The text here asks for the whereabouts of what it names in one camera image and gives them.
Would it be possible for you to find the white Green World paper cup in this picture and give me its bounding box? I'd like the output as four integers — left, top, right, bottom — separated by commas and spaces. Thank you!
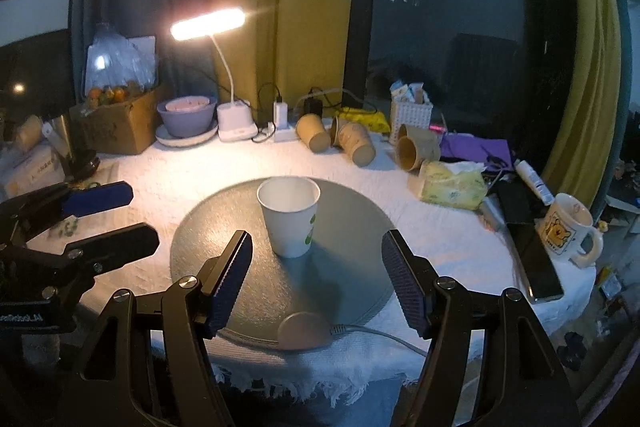
256, 176, 321, 259

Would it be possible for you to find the brown paper cup far left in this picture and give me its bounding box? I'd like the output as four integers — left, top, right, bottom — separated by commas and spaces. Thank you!
295, 113, 331, 154

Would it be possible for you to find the brown paper cup front right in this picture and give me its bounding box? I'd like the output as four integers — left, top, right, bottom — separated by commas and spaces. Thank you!
396, 135, 440, 171

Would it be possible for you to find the brown paper cup rear right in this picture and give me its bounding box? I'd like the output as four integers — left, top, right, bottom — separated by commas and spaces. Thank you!
397, 124, 440, 144

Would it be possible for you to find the brown paper cup open mouth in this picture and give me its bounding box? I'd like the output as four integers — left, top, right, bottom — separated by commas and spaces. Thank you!
330, 116, 349, 148

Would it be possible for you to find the patterned brown paper cup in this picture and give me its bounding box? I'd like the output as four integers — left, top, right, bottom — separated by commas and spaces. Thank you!
336, 120, 376, 167

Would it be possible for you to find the cardboard box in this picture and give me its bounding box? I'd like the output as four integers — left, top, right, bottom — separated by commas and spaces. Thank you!
70, 83, 174, 155

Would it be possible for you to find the white plate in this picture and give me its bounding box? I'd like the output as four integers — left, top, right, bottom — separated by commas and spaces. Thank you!
155, 122, 218, 148

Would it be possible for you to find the cartoon bear mug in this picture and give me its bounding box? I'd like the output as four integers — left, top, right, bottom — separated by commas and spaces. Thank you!
537, 193, 604, 269

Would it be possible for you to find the purple bowl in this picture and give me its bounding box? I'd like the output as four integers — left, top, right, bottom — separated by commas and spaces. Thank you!
156, 95, 217, 139

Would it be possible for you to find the black phone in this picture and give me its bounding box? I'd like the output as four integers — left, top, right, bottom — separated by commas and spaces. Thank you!
495, 179, 564, 303

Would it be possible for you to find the clear plastic bag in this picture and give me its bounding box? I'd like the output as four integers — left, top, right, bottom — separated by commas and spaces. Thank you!
82, 23, 156, 98

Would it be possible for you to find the white desk lamp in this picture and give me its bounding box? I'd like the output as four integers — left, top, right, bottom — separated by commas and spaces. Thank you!
170, 6, 258, 143

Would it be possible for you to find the white tube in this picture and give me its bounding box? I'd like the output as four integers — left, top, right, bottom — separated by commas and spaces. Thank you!
514, 160, 554, 206

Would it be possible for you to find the round grey glass mat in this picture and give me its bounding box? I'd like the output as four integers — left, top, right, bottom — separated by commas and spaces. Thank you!
170, 180, 394, 349

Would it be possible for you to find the yellow tissue pack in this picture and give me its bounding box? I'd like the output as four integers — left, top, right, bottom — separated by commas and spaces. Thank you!
408, 160, 488, 211

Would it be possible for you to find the white power strip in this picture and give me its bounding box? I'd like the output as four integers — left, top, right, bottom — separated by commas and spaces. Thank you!
256, 122, 298, 143

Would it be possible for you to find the purple cloth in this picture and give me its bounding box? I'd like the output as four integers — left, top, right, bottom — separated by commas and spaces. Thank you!
440, 133, 513, 171

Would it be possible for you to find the white USB charger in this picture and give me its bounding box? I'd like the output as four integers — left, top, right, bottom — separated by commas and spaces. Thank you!
272, 101, 288, 130

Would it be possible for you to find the yellow curtain right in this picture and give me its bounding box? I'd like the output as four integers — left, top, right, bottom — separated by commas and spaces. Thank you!
544, 0, 622, 206

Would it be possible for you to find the black power adapter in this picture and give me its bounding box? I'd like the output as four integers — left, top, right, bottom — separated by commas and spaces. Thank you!
303, 96, 324, 118

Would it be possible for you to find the white woven basket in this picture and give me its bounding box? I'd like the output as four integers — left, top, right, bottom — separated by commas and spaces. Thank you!
390, 101, 434, 133

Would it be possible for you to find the yellow plastic bag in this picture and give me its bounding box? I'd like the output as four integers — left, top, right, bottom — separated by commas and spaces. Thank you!
334, 107, 390, 134

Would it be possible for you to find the black charger cable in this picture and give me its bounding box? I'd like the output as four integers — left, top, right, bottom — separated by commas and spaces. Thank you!
249, 82, 284, 144

